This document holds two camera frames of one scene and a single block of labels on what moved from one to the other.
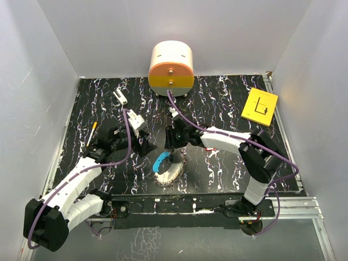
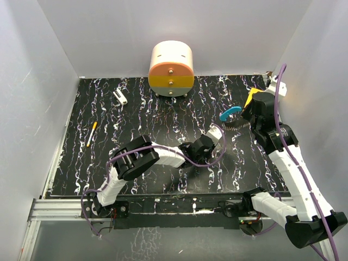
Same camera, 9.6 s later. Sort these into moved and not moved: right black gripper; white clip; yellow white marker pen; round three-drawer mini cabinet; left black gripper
Moved: right black gripper; left black gripper
Not moved: yellow white marker pen; round three-drawer mini cabinet; white clip
